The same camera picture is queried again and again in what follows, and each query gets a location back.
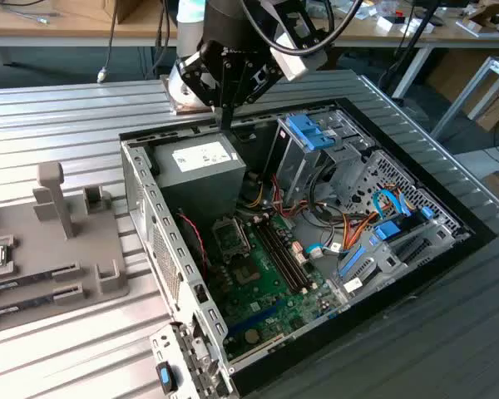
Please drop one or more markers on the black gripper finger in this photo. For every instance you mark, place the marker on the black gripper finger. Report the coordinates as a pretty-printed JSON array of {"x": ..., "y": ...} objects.
[
  {"x": 208, "y": 66},
  {"x": 249, "y": 89}
]

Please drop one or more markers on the CPU socket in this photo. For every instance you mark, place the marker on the CPU socket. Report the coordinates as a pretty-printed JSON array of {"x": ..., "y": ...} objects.
[{"x": 246, "y": 275}]

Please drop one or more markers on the blue drive cage latch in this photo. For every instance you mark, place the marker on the blue drive cage latch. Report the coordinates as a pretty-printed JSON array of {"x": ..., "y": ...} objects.
[{"x": 307, "y": 131}]

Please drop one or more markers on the grey power supply unit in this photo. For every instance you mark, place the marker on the grey power supply unit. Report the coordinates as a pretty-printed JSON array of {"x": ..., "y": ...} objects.
[{"x": 199, "y": 187}]

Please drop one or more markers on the closed cardboard box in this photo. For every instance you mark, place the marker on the closed cardboard box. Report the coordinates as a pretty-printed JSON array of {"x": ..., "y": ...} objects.
[{"x": 108, "y": 8}]

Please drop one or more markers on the small white box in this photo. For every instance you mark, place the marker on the small white box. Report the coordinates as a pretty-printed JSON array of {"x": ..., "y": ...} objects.
[{"x": 384, "y": 23}]

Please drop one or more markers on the black open PC case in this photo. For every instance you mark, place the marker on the black open PC case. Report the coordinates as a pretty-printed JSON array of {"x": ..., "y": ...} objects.
[{"x": 162, "y": 216}]

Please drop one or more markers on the pale board connector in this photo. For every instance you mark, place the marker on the pale board connector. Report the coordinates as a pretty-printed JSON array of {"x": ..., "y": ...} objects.
[
  {"x": 303, "y": 258},
  {"x": 297, "y": 248}
]

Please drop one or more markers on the black case fan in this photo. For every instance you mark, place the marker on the black case fan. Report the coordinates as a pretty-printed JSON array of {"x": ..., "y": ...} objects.
[{"x": 191, "y": 245}]

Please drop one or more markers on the black RAM slot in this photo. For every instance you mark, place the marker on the black RAM slot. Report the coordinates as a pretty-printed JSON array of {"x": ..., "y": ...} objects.
[
  {"x": 290, "y": 257},
  {"x": 285, "y": 257},
  {"x": 273, "y": 257},
  {"x": 279, "y": 257}
]

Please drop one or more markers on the black stand pole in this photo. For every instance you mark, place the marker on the black stand pole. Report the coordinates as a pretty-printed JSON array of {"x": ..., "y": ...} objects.
[{"x": 418, "y": 37}]

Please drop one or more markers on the wooden desk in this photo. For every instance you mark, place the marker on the wooden desk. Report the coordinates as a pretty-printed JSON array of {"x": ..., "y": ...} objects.
[
  {"x": 25, "y": 25},
  {"x": 449, "y": 33}
]

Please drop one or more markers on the blue disk carrier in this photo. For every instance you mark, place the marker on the blue disk carrier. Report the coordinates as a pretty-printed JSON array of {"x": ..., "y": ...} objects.
[{"x": 387, "y": 231}]

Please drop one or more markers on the grey parts rack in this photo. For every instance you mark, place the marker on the grey parts rack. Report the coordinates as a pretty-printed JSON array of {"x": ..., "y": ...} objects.
[{"x": 91, "y": 241}]

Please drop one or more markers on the green motherboard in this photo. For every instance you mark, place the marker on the green motherboard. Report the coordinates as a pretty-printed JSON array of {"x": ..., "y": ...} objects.
[{"x": 274, "y": 299}]

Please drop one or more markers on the blue expansion slot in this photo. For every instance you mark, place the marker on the blue expansion slot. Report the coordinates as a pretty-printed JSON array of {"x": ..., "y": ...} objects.
[{"x": 253, "y": 318}]

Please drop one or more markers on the metal disk bay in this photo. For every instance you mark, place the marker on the metal disk bay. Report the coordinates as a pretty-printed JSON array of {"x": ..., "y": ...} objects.
[{"x": 441, "y": 234}]

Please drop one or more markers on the open cardboard box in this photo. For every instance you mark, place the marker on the open cardboard box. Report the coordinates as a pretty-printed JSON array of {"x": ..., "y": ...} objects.
[{"x": 482, "y": 16}]

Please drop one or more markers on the silver coin battery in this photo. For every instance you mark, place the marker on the silver coin battery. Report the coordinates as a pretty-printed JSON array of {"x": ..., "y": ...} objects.
[{"x": 253, "y": 335}]

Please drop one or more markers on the pale expansion slot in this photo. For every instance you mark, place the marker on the pale expansion slot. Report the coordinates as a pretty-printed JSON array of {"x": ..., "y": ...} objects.
[{"x": 260, "y": 348}]

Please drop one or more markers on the dark RAM stick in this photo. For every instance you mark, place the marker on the dark RAM stick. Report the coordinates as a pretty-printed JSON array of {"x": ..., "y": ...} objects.
[
  {"x": 8, "y": 310},
  {"x": 8, "y": 285}
]

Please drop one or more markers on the black latch with blue button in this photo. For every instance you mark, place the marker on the black latch with blue button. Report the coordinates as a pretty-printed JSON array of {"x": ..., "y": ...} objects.
[{"x": 165, "y": 376}]

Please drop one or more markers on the blue disk bay rail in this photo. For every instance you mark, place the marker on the blue disk bay rail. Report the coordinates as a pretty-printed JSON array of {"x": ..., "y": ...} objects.
[{"x": 352, "y": 259}]

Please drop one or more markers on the aluminium profile frame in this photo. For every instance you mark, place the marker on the aluminium profile frame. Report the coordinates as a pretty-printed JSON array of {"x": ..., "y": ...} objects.
[{"x": 463, "y": 96}]

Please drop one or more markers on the metal expansion card bracket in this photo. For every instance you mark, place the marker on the metal expansion card bracket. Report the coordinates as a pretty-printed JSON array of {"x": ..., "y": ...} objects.
[{"x": 166, "y": 341}]

